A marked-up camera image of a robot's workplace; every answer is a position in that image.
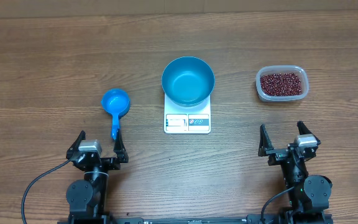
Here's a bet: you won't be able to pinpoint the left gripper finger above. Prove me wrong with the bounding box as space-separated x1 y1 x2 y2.
68 130 86 152
114 129 129 163

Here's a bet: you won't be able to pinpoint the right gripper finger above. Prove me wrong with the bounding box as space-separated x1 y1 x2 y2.
296 121 321 145
258 124 273 157

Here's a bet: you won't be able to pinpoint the blue plastic measuring scoop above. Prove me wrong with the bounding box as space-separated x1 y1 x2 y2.
101 88 131 140

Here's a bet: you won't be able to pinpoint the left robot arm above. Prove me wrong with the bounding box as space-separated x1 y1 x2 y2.
66 129 129 223

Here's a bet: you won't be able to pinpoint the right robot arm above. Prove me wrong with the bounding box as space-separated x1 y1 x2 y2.
258 121 333 223

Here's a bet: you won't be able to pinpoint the white digital kitchen scale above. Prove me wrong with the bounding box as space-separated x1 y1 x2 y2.
163 95 211 134

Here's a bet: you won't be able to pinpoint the teal blue bowl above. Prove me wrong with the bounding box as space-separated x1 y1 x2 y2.
161 56 216 107

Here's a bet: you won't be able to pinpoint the red adzuki beans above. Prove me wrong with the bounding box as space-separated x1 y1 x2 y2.
260 73 302 96

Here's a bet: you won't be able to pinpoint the clear plastic food container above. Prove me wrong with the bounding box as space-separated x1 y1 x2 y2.
255 65 310 102

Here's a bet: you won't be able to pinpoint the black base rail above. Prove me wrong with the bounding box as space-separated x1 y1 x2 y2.
57 214 334 224

